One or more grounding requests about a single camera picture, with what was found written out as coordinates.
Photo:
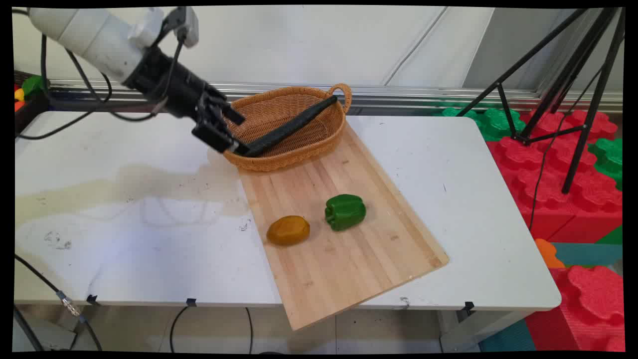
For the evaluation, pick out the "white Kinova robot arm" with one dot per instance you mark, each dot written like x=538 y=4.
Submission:
x=94 y=37

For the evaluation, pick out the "white table leg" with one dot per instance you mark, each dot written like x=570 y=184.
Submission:
x=473 y=331

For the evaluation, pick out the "green toy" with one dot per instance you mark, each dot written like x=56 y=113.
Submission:
x=34 y=86

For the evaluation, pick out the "black table clip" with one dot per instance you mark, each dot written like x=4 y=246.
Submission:
x=469 y=307
x=92 y=299
x=191 y=302

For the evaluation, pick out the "black tripod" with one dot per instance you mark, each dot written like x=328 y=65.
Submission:
x=588 y=99

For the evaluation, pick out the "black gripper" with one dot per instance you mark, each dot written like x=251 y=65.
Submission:
x=172 y=85

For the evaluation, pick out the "orange foam piece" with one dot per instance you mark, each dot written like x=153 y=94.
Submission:
x=548 y=253

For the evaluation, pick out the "aluminium window rail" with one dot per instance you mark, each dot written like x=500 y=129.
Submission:
x=408 y=95

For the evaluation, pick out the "woven wicker basket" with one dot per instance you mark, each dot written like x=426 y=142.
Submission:
x=299 y=134

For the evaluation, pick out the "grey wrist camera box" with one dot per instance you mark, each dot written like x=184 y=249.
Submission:
x=188 y=25

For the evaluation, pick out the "wooden cutting board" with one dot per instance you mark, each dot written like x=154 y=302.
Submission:
x=349 y=259

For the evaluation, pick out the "small red foam block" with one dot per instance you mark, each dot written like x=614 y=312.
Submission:
x=593 y=304

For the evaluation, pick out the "brown potato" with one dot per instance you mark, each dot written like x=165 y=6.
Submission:
x=288 y=231

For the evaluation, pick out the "orange toy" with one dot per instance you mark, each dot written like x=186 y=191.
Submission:
x=19 y=105

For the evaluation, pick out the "dark green cucumber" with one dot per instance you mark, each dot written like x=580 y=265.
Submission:
x=291 y=127

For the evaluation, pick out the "yellow toy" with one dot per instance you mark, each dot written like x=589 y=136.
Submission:
x=19 y=93

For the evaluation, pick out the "large red foam block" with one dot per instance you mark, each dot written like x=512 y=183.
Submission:
x=558 y=194

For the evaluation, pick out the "green foam block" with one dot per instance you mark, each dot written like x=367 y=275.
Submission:
x=491 y=122
x=609 y=157

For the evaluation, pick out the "green bell pepper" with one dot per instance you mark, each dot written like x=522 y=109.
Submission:
x=345 y=212

